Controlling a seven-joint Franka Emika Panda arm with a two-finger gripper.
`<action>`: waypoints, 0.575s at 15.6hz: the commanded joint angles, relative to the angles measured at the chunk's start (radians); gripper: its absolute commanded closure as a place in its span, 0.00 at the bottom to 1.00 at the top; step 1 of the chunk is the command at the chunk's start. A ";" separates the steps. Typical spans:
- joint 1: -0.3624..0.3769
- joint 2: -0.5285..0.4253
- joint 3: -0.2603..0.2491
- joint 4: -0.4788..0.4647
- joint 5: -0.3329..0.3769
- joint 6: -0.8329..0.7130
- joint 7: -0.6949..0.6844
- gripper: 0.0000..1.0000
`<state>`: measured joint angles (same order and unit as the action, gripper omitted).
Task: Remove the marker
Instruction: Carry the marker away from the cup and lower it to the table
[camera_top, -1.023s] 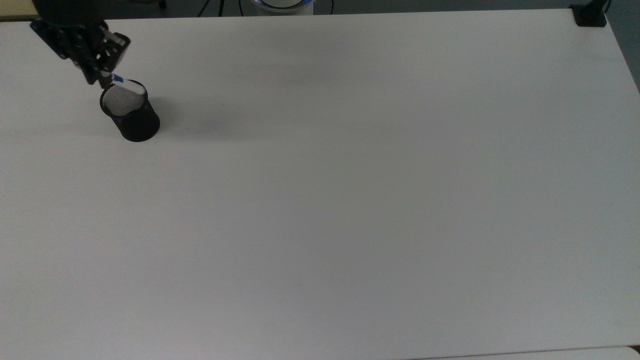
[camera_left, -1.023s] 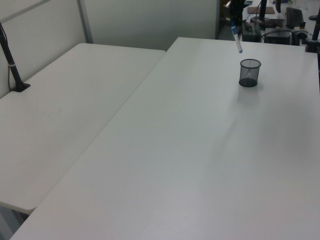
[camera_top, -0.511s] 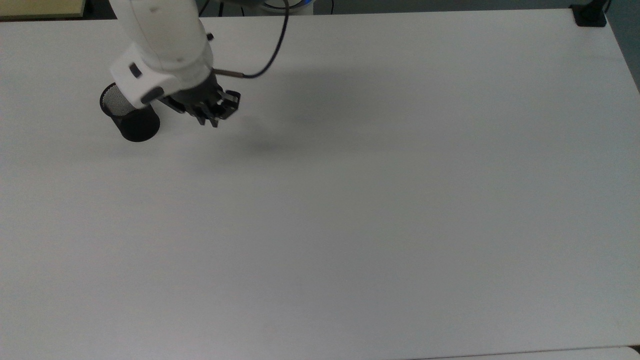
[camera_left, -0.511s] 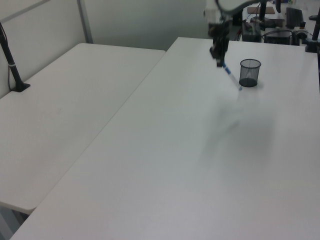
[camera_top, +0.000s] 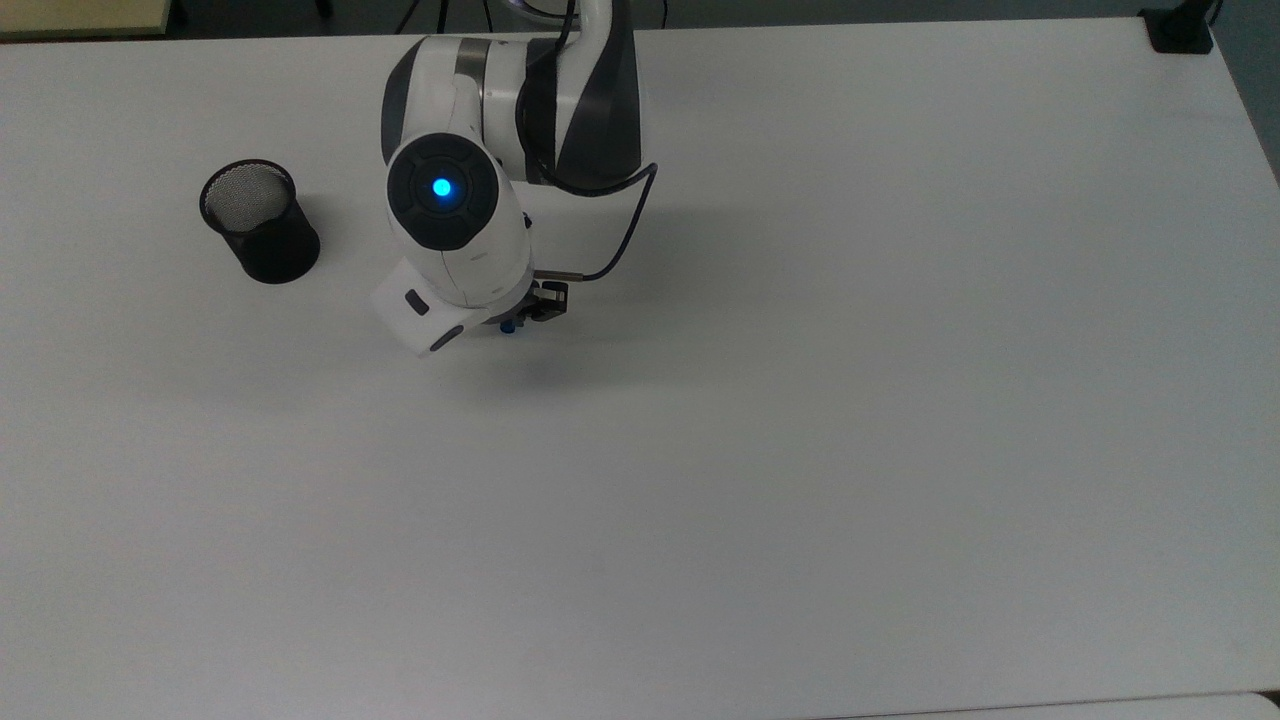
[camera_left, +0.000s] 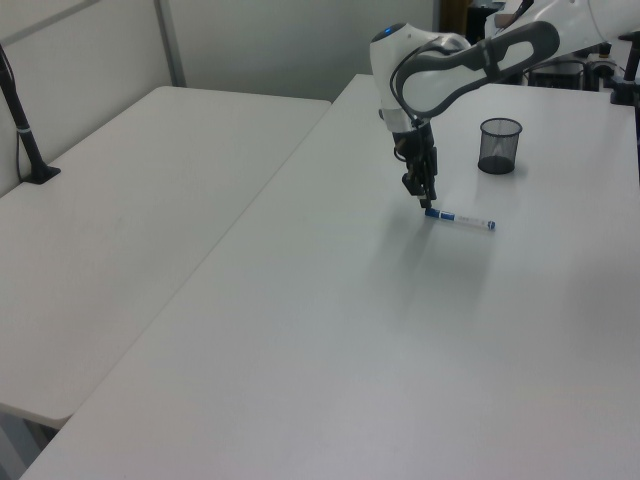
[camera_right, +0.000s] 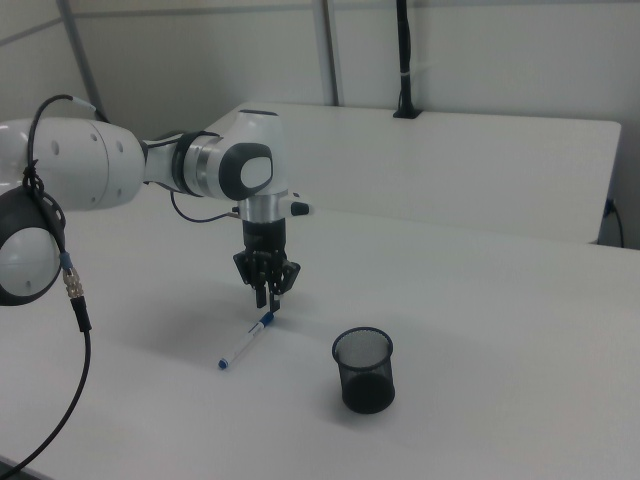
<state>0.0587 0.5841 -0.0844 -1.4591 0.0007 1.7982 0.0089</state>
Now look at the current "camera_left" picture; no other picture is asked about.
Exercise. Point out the black electronics box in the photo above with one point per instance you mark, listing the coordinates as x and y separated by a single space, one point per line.
557 75

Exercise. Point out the black camera stand pole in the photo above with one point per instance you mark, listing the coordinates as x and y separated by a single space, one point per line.
22 125

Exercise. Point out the grey metal partition post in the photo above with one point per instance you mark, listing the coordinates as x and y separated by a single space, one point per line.
170 42

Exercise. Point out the blue and white marker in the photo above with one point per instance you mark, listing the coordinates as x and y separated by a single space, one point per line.
460 219

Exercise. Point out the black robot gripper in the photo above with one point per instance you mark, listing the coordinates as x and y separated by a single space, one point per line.
416 150

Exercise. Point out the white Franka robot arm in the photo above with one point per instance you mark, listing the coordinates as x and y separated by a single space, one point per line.
450 65

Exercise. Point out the black clamp mount stand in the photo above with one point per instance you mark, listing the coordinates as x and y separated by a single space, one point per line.
626 82

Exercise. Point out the small dark capped bottle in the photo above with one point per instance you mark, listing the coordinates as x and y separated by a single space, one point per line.
607 50

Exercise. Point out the black mesh pen cup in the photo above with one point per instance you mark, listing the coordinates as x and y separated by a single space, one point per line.
499 149

